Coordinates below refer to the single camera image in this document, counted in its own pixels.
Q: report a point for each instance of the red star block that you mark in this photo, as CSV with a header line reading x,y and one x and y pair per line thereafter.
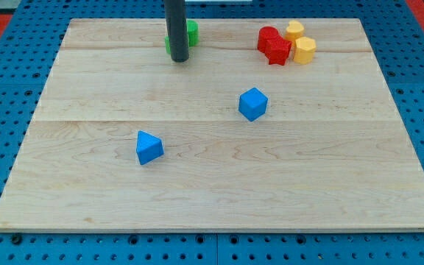
x,y
277,50

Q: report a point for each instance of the wooden board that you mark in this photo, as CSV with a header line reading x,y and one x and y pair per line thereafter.
x,y
330,154

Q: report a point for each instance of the blue cube block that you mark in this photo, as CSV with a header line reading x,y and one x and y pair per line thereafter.
x,y
252,104

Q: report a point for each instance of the blue triangle block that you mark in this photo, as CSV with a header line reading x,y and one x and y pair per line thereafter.
x,y
148,147

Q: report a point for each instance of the green block behind rod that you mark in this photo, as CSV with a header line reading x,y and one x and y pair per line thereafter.
x,y
167,45

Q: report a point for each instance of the green cylinder block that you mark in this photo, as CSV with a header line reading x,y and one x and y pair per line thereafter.
x,y
193,32

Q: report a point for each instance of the red cylinder block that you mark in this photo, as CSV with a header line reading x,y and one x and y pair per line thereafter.
x,y
266,33

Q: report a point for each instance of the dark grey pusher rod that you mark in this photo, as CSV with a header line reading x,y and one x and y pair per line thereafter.
x,y
175,14

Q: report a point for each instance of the yellow hexagon block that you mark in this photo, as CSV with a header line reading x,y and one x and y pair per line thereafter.
x,y
304,50

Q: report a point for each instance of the yellow heart block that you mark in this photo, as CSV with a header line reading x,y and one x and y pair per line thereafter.
x,y
294,30

